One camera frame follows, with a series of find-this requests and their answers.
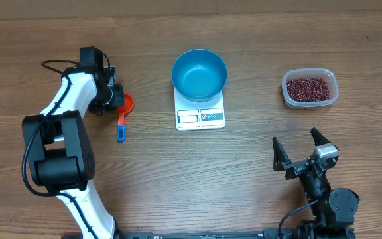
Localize clear plastic container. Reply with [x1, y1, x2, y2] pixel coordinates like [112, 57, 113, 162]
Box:
[281, 68, 339, 109]

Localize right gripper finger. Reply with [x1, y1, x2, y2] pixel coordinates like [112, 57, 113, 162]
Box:
[272, 137, 291, 171]
[310, 127, 330, 147]

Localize blue bowl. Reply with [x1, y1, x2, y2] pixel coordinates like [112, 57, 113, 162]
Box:
[171, 48, 228, 102]

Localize red beans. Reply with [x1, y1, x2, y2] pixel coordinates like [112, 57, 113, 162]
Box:
[286, 78, 330, 102]

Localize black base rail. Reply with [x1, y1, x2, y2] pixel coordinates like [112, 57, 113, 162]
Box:
[61, 228, 356, 239]

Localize white kitchen scale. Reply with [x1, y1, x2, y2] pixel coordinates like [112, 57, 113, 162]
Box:
[174, 89, 225, 131]

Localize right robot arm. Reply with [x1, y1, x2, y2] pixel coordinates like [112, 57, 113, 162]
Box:
[263, 127, 360, 238]

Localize orange measuring scoop blue handle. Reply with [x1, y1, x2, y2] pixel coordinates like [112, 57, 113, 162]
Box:
[117, 93, 134, 143]

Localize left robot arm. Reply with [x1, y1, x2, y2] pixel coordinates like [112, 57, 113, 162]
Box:
[21, 46, 124, 238]

